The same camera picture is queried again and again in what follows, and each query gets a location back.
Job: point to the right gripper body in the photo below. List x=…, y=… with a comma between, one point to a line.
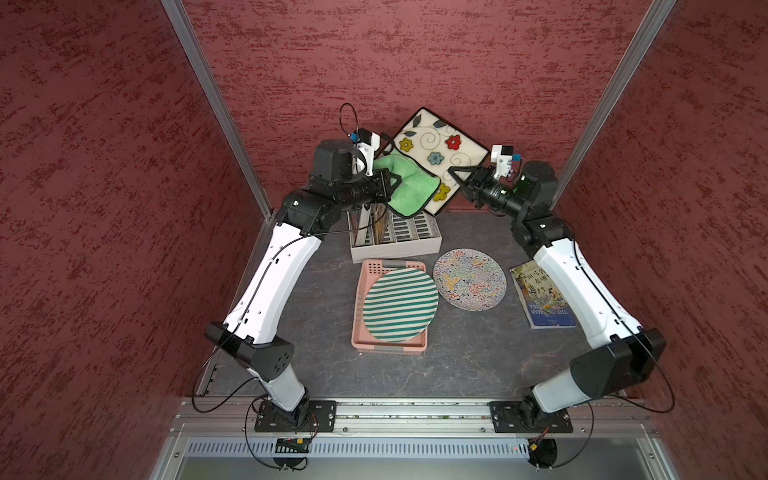
x=484, y=188

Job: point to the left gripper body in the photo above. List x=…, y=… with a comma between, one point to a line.
x=375, y=189

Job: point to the green microfibre cloth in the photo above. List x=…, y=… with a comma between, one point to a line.
x=417, y=186

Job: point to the square floral plate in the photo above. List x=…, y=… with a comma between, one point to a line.
x=436, y=145

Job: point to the colourful squiggle round plate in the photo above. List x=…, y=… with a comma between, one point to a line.
x=469, y=280

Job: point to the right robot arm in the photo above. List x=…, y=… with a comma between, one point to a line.
x=623, y=353

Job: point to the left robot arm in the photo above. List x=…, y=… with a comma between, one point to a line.
x=343, y=179

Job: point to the green striped round plate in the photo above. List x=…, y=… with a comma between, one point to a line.
x=400, y=305

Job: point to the yellow illustrated book in rack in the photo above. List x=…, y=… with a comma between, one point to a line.
x=379, y=218

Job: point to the white file organiser rack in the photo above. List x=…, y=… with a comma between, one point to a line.
x=405, y=238

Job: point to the book in rack left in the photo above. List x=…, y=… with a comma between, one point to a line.
x=361, y=227

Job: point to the illustrated children's book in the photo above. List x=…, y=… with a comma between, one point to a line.
x=543, y=304

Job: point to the pink plastic basket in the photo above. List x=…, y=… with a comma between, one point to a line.
x=361, y=339

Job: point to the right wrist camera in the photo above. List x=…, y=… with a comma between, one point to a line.
x=505, y=160

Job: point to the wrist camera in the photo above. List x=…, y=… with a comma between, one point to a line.
x=366, y=144
x=505, y=160

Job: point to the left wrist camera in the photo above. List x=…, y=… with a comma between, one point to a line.
x=366, y=144

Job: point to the right aluminium corner post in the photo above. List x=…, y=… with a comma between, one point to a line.
x=644, y=36

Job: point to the aluminium corner post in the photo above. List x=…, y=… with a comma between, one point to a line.
x=184, y=30
x=644, y=36

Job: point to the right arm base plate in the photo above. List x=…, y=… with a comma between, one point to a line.
x=523, y=417

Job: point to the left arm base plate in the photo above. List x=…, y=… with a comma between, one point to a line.
x=310, y=416

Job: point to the aluminium front rail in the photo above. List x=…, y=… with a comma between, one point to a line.
x=424, y=417

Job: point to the left aluminium corner post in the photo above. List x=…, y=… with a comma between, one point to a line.
x=184, y=30

